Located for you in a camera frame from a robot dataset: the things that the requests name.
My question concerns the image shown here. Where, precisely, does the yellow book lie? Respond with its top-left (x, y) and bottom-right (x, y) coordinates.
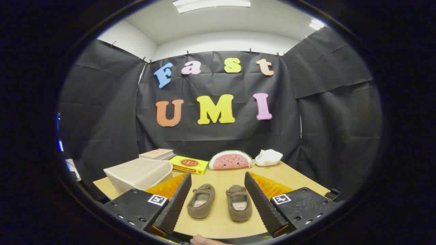
top-left (169, 156), bottom-right (209, 175)

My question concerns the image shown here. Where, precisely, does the brown fuzzy slipper shoe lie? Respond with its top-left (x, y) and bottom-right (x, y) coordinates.
top-left (225, 185), bottom-right (253, 222)
top-left (187, 184), bottom-right (216, 219)

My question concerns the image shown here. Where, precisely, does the beige fabric storage box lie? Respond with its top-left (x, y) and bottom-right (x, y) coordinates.
top-left (103, 158), bottom-right (173, 194)

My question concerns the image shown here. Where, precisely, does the watermelon slice plush toy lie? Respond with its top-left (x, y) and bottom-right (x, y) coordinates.
top-left (208, 150), bottom-right (254, 170)

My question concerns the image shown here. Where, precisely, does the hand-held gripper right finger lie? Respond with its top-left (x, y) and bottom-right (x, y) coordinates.
top-left (244, 171), bottom-right (341, 239)

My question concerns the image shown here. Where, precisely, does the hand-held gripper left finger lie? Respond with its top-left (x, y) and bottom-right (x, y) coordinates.
top-left (103, 172), bottom-right (192, 239)

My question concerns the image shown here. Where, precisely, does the beige book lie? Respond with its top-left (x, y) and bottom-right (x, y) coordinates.
top-left (139, 149), bottom-right (176, 160)

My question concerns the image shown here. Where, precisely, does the white plush toy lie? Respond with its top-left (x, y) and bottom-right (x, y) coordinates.
top-left (255, 149), bottom-right (283, 167)

